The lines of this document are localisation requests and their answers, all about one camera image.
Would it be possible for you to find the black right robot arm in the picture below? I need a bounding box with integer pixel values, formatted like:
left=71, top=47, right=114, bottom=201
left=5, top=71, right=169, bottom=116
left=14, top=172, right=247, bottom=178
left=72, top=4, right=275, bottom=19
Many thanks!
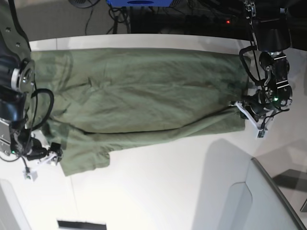
left=0, top=0, right=62, bottom=162

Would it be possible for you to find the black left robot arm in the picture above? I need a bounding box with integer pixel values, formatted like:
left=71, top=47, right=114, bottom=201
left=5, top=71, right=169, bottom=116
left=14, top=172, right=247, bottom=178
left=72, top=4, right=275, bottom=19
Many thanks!
left=239, top=0, right=296, bottom=121

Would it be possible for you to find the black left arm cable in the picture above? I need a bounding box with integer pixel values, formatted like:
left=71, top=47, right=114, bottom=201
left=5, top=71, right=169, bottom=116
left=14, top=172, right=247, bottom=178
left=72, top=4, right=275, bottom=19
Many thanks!
left=239, top=46, right=264, bottom=88

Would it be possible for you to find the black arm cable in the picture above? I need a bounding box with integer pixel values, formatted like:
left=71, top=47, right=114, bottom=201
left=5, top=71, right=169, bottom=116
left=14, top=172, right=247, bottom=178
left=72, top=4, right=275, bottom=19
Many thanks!
left=239, top=46, right=264, bottom=88
left=0, top=88, right=55, bottom=163

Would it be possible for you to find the green t-shirt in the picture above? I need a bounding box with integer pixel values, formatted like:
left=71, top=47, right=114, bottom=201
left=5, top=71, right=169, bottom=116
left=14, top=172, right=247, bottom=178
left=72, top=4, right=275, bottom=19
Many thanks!
left=31, top=48, right=248, bottom=176

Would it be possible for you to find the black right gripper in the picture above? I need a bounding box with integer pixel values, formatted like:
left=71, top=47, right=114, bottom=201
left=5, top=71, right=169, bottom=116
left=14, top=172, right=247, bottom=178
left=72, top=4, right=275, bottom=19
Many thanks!
left=14, top=138, right=63, bottom=161

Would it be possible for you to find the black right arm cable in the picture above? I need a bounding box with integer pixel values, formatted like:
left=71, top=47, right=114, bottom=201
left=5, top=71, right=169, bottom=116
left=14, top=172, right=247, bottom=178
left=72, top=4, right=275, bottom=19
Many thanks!
left=0, top=88, right=55, bottom=163

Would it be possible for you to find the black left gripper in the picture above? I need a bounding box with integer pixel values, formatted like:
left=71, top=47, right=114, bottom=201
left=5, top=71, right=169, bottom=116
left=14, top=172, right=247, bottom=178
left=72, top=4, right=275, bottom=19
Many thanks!
left=241, top=92, right=272, bottom=120

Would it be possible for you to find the blue box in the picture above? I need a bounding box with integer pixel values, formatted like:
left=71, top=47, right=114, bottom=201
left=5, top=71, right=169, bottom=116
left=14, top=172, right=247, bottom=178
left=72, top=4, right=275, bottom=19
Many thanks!
left=106, top=0, right=174, bottom=7

